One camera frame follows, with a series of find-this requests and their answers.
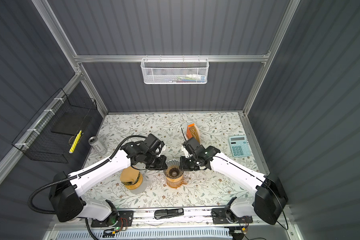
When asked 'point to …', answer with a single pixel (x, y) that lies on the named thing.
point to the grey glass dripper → (173, 170)
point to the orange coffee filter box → (192, 131)
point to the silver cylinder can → (97, 144)
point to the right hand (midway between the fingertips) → (180, 169)
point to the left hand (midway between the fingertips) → (169, 169)
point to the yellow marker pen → (75, 143)
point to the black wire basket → (55, 133)
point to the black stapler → (160, 214)
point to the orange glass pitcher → (175, 183)
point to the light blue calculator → (239, 146)
